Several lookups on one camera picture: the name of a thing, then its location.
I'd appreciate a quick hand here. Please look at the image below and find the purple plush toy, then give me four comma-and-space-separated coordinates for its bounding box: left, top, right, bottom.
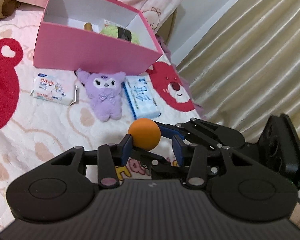
76, 68, 127, 122

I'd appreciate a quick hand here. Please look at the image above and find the pink cardboard box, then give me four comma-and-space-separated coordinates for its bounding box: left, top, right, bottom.
32, 0, 163, 77

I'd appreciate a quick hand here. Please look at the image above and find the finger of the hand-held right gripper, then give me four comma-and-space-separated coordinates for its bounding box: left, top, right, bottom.
126, 148, 218, 178
154, 117, 246, 153

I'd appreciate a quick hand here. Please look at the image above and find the beige curtain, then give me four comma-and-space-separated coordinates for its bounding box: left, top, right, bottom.
176, 0, 300, 143

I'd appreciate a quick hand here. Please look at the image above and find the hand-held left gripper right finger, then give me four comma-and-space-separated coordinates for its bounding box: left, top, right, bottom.
172, 134, 255, 190

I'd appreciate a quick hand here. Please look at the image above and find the blue tissue pack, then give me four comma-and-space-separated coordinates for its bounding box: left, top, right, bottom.
122, 76, 162, 120

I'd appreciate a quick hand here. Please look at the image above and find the beige headboard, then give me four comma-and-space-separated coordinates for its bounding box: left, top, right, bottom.
162, 7, 178, 48

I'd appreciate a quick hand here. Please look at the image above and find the orange makeup sponge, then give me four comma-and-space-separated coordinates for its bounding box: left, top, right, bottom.
128, 118, 162, 152

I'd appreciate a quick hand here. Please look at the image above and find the green yarn ball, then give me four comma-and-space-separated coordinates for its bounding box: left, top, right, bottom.
100, 24, 140, 45

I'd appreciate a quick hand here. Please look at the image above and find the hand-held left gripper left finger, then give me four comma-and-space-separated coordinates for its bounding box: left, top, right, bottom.
49, 134, 134, 190

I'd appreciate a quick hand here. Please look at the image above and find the bear printed blanket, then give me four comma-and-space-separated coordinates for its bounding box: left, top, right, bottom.
0, 7, 208, 230

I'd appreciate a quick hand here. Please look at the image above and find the white tissue pack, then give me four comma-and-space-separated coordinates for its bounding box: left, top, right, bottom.
30, 72, 79, 105

